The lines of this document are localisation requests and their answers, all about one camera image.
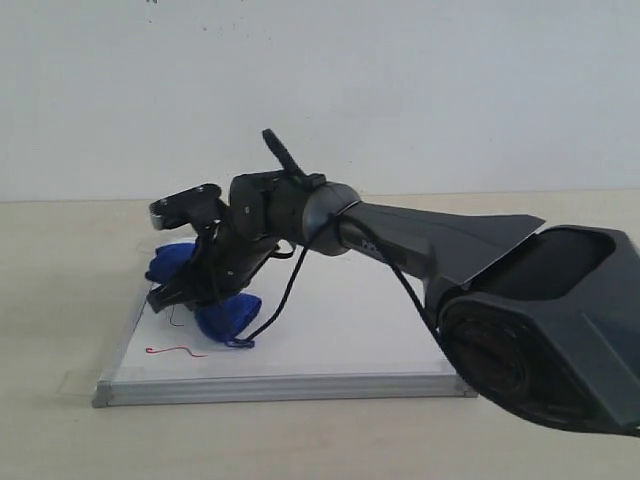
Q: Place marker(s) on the blue cloth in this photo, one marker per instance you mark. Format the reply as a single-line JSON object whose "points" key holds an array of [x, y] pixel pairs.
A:
{"points": [[223, 322]]}

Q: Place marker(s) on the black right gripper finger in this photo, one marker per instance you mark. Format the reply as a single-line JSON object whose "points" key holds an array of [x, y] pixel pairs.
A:
{"points": [[173, 293]]}

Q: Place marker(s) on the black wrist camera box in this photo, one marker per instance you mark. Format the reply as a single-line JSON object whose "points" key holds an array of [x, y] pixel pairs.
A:
{"points": [[200, 205]]}

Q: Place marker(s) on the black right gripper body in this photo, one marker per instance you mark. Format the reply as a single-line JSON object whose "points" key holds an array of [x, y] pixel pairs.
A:
{"points": [[225, 260]]}

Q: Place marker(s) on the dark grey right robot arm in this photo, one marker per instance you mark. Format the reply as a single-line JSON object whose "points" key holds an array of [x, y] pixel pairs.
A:
{"points": [[541, 321]]}

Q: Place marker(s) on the white whiteboard with silver frame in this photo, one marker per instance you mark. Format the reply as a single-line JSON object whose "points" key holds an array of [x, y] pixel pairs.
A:
{"points": [[329, 328]]}

